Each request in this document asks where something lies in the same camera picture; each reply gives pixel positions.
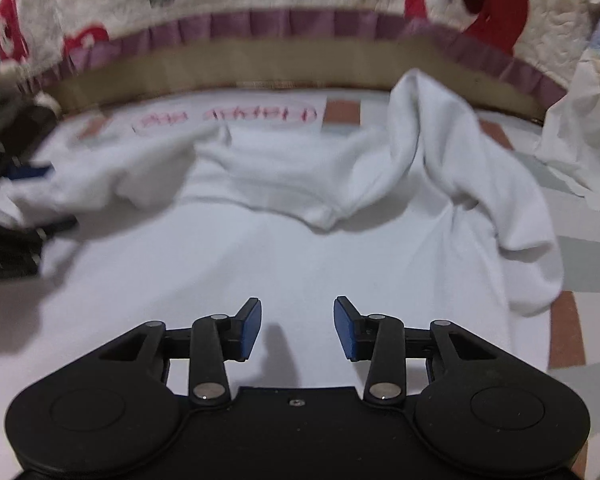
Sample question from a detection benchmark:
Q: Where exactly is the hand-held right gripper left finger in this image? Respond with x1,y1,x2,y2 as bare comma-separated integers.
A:
97,297,262,407

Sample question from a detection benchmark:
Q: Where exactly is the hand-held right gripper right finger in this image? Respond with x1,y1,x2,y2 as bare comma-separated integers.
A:
333,296,501,407

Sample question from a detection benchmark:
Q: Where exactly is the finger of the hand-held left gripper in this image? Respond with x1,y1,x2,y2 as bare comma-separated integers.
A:
34,215,79,244
7,161,56,182

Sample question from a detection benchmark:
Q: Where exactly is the white shirt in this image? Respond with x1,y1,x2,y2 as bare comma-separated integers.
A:
0,67,566,411

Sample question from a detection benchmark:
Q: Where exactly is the patchwork print bed sheet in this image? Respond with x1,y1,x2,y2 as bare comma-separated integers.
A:
65,87,600,480

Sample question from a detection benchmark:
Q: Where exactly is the beige bed board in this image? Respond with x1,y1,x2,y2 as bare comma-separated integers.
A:
45,35,546,122

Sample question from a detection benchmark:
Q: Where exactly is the floral blanket white backing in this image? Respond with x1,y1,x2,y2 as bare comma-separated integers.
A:
532,0,600,223

